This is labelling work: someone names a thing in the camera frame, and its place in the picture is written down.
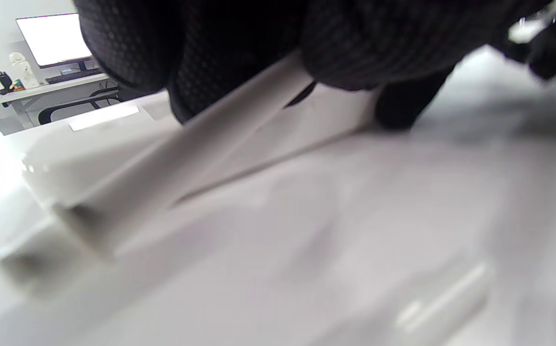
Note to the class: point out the white Hanoi Tower peg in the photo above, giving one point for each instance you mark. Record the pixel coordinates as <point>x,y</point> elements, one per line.
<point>187,154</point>

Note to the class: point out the bright computer monitor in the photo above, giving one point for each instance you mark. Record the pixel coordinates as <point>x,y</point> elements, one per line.
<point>54,38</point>

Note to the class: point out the white bottle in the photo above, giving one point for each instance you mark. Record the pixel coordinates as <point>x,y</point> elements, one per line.
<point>22,69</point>

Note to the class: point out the black keyboard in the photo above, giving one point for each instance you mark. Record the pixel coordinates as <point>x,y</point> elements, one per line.
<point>74,76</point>

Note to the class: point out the white office desk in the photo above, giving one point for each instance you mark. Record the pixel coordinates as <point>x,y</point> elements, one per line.
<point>42,91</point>

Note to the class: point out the smooth white Hanoi Tower plate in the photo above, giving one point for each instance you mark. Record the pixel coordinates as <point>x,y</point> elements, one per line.
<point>76,158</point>

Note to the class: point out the person's left hand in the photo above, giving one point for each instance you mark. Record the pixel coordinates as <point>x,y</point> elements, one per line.
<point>235,43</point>

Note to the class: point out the small colourful toy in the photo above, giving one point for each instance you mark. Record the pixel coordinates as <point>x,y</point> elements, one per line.
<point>18,87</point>

